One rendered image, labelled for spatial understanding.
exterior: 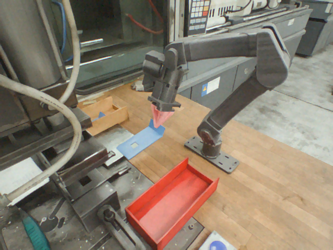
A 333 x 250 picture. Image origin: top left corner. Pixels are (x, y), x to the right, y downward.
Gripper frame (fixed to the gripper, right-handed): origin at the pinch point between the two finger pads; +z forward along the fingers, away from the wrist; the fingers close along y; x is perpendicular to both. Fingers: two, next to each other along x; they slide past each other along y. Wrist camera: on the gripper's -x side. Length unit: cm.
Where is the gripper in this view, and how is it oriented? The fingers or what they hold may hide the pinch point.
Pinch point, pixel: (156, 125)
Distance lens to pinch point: 68.0
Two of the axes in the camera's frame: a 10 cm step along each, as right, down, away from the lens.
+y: -6.5, 0.5, -7.6
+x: 6.9, 4.5, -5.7
